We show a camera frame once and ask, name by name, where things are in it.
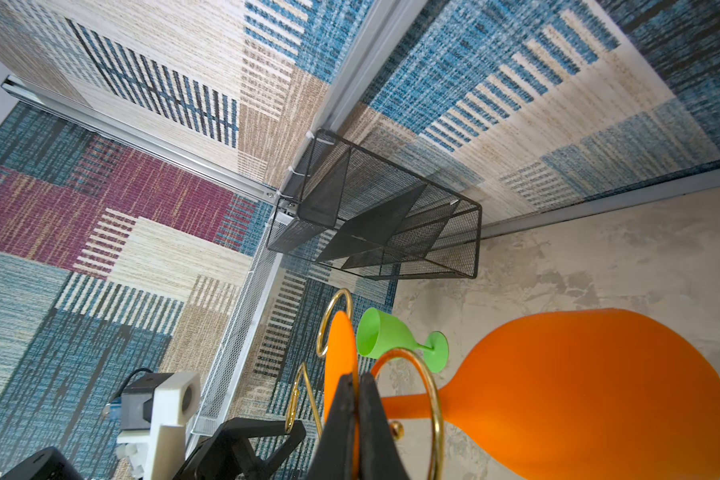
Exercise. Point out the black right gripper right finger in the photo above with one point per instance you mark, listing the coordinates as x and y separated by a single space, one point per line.
379 458

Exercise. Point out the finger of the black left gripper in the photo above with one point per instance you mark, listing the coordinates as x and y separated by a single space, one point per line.
229 453

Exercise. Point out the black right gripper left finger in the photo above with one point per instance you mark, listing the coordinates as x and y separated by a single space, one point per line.
334 458

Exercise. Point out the green wine glass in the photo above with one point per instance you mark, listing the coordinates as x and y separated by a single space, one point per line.
379 332

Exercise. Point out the orange back wine glass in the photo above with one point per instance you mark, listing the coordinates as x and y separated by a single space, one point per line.
592 394

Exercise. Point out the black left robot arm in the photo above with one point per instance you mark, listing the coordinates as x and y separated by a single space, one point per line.
50 463

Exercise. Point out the black mesh shelf rack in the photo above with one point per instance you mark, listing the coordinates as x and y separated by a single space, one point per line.
354 211

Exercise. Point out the white mesh wall basket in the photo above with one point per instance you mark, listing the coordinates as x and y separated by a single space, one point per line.
229 364

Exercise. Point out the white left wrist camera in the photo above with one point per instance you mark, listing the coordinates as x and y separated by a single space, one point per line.
153 411

